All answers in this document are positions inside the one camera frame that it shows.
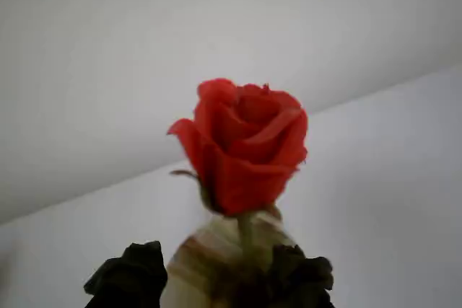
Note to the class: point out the red rose with green stem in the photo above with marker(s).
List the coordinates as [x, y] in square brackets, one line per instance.
[245, 149]

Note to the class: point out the cream marble onyx vase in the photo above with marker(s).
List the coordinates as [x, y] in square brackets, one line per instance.
[202, 268]

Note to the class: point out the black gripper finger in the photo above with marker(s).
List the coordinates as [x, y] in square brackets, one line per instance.
[299, 279]
[130, 275]

